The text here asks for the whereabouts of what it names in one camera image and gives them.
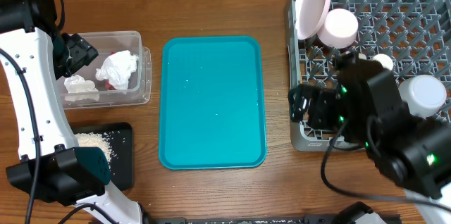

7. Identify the small white napkin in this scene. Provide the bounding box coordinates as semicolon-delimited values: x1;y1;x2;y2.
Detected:
64;75;99;101

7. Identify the large white napkin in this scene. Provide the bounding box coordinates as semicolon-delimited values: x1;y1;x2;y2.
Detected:
95;50;138;90

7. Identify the white cup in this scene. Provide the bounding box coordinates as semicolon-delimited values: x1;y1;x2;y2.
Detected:
357;54;394;72

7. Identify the pink shallow bowl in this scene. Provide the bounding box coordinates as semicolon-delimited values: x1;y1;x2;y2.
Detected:
317;8;359;49

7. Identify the grey bowl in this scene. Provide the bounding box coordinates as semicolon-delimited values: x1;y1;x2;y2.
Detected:
398;75;447;118

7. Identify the white dinner plate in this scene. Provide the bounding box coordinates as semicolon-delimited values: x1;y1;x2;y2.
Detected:
295;0;331;40

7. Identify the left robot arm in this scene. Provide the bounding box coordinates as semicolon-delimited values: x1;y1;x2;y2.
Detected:
1;0;151;223

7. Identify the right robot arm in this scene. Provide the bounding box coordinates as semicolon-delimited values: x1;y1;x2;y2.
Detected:
288;51;450;223

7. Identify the clear plastic waste bin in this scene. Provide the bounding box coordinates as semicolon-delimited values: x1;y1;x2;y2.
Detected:
56;30;152;109

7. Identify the grey dishwasher rack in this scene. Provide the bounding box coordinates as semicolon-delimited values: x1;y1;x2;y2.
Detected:
284;0;451;152

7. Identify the pile of white rice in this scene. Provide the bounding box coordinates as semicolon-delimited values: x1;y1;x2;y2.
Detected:
75;132;115;163

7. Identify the black rectangular tray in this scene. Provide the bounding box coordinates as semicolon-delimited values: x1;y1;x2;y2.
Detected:
73;122;134;191

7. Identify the teal plastic serving tray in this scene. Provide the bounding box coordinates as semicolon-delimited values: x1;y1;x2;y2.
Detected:
159;36;267;170

